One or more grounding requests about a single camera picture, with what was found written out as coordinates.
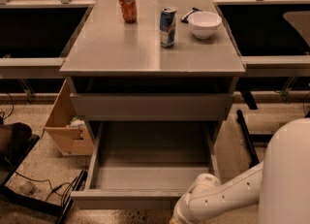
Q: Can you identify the grey drawer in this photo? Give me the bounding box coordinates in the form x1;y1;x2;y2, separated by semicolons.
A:
72;121;218;209
70;93;233;121

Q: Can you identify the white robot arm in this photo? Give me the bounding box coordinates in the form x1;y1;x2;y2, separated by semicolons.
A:
170;118;310;224

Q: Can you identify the grey drawer cabinet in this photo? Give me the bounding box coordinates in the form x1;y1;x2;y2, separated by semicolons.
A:
59;0;246;129

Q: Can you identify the grey top drawer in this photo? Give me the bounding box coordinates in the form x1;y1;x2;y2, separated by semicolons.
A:
70;93;233;121

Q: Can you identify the blue energy drink can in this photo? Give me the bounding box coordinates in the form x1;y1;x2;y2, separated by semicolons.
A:
160;7;176;48

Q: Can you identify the cardboard box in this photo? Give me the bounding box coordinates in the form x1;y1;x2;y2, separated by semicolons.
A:
45;81;93;155

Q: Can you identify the white bowl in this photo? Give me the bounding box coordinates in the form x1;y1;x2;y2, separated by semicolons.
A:
188;12;222;39

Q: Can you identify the orange soda can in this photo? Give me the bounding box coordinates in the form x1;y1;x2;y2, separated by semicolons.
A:
118;0;138;23

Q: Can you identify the dark chair seat left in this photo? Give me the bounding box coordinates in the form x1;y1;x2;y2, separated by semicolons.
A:
0;122;32;168

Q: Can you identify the black stand base left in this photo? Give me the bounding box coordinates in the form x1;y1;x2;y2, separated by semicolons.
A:
0;135;87;224

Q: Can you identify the black-handled utensil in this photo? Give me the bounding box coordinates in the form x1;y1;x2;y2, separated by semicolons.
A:
180;8;202;23

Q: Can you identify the black table leg frame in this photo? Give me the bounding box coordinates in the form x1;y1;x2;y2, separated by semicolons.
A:
235;90;310;169

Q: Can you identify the black cable on floor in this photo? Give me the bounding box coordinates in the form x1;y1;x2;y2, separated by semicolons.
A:
14;170;80;207

